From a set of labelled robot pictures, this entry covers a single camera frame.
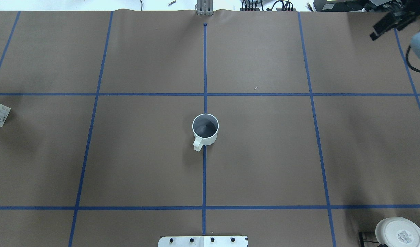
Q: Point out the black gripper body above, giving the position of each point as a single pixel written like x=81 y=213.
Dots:
x=399 y=19

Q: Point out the white mug with handle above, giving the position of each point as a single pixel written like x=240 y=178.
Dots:
x=205 y=128

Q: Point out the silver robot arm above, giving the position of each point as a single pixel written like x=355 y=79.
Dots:
x=414 y=45

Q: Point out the black equipment behind table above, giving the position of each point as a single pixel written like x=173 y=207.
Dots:
x=339 y=5

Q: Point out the white bowl in rack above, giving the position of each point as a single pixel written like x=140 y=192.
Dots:
x=397 y=232

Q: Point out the black wire cup rack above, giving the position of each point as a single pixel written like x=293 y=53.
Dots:
x=368 y=239

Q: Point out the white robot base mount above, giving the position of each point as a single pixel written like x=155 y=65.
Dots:
x=204 y=241

